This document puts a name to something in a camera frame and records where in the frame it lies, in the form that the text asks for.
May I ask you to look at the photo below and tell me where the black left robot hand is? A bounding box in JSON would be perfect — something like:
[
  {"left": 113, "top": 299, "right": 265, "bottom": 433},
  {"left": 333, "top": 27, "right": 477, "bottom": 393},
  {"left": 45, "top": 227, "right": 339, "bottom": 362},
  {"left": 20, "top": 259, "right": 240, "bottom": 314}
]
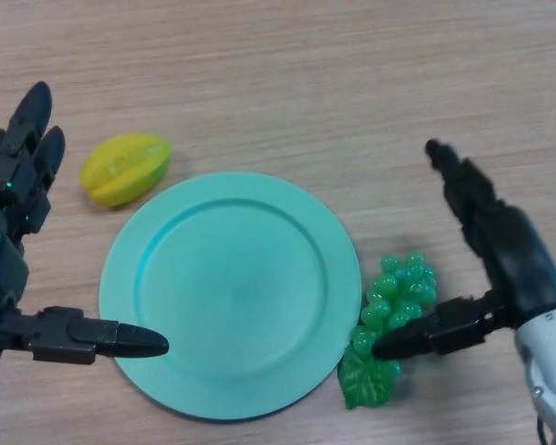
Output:
[{"left": 0, "top": 82, "right": 171, "bottom": 372}]

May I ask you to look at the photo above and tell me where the yellow green starfruit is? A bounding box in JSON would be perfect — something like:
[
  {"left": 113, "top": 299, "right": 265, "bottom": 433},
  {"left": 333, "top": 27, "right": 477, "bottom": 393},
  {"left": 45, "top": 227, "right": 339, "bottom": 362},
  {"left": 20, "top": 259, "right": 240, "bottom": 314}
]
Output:
[{"left": 80, "top": 133, "right": 172, "bottom": 208}]

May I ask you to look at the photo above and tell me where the round green plate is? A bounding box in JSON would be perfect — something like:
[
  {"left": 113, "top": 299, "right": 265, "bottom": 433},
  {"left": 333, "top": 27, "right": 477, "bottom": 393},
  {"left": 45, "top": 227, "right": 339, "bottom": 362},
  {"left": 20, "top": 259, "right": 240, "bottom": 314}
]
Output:
[{"left": 98, "top": 171, "right": 362, "bottom": 423}]

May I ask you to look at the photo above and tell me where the green grape bunch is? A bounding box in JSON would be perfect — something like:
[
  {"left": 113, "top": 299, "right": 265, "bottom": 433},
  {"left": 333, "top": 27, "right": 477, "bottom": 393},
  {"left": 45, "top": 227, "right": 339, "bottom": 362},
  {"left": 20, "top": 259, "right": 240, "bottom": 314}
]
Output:
[{"left": 336, "top": 249, "right": 439, "bottom": 412}]

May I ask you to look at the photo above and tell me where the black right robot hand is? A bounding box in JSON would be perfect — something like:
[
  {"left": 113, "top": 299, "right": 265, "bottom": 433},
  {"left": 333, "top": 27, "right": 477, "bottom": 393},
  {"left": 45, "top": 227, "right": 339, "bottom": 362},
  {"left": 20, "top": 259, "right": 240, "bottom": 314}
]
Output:
[{"left": 370, "top": 137, "right": 556, "bottom": 362}]

